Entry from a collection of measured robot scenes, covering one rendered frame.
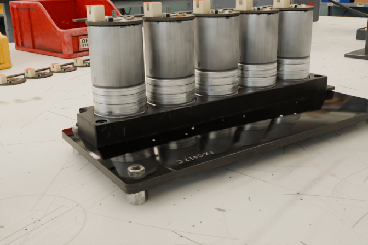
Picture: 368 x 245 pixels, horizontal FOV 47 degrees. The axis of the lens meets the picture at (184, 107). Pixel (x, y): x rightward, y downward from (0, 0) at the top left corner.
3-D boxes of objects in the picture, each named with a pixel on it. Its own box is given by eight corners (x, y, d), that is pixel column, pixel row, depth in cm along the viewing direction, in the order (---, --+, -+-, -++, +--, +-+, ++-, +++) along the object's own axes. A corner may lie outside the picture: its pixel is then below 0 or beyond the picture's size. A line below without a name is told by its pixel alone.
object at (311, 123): (291, 97, 29) (292, 80, 29) (390, 123, 23) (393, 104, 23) (62, 150, 21) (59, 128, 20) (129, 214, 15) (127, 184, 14)
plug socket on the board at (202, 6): (214, 13, 21) (214, -1, 21) (200, 14, 21) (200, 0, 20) (205, 12, 22) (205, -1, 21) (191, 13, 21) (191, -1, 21)
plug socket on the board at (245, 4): (256, 10, 23) (256, -3, 22) (244, 11, 22) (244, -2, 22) (246, 9, 23) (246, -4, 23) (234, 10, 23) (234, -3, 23)
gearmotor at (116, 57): (157, 128, 20) (152, 17, 18) (108, 140, 18) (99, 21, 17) (133, 116, 22) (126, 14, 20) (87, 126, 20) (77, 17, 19)
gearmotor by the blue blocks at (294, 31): (316, 91, 26) (323, 4, 24) (288, 98, 24) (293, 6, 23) (286, 83, 28) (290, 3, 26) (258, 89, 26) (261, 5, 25)
